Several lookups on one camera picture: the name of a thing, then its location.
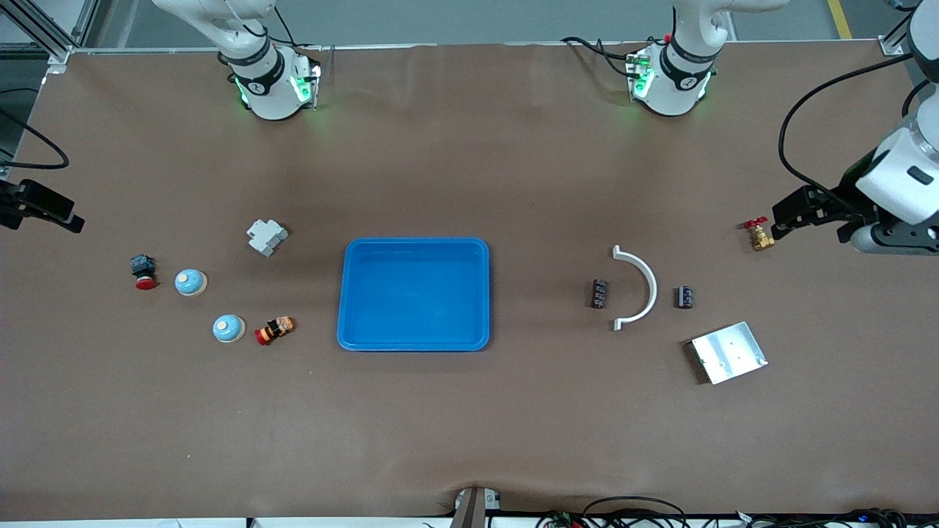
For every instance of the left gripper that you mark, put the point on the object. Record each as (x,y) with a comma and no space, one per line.
(836,206)

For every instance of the light blue call bell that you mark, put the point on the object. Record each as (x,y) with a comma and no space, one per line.
(191,282)
(229,328)

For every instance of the black capacitor block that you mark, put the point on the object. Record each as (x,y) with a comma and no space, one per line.
(684,297)
(599,293)

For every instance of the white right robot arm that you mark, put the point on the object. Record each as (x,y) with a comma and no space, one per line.
(268,81)

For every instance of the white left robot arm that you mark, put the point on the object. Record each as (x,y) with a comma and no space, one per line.
(678,81)

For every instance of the red mushroom pushbutton black base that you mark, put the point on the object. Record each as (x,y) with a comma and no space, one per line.
(143,270)

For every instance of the square aluminium plate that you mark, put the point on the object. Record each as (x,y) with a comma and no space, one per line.
(728,352)

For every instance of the white circuit breaker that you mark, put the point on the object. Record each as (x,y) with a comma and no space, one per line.
(265,237)

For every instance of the red yellow emergency stop button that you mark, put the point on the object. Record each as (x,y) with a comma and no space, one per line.
(274,330)

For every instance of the blue plastic tray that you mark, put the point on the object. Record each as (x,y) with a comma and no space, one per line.
(414,301)

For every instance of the brown table cover sheet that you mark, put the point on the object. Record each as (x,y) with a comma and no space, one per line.
(469,425)

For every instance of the aluminium frame post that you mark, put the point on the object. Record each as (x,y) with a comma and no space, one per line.
(60,54)
(891,48)

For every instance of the white curved plastic bracket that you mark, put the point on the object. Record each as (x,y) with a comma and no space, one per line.
(652,287)

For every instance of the grey metal mount bracket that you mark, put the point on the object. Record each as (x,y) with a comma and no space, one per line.
(473,510)

